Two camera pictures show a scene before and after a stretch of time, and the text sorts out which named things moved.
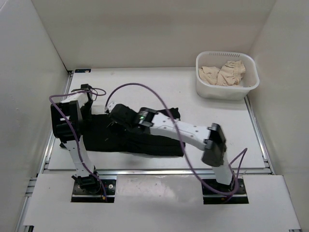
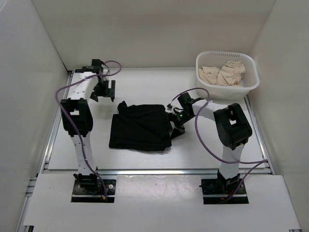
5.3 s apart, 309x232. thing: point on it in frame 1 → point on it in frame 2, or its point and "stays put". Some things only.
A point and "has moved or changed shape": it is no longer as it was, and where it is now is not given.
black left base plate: [79, 194] stays put
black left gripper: [87, 118] → [106, 92]
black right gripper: [117, 123] → [178, 129]
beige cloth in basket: [229, 75] stays put
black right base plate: [210, 196] stays put
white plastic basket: [225, 75] stays put
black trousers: [98, 133] has moved or changed shape
